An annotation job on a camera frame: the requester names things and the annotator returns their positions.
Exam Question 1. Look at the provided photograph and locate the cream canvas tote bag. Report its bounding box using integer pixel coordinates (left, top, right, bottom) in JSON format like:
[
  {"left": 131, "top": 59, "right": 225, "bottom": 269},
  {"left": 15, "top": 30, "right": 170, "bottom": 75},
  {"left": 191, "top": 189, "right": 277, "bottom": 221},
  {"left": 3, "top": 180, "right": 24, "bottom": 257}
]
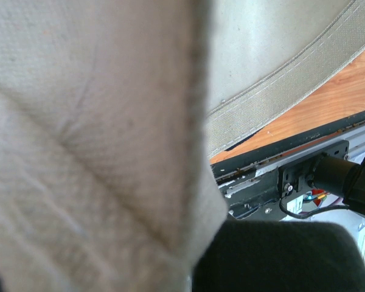
[{"left": 0, "top": 1, "right": 365, "bottom": 291}]

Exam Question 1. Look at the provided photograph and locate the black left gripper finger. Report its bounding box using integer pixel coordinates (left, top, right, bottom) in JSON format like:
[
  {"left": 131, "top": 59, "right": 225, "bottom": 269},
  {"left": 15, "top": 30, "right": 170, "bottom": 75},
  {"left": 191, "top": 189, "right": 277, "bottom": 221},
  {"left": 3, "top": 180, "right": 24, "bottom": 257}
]
[{"left": 192, "top": 220, "right": 365, "bottom": 291}]

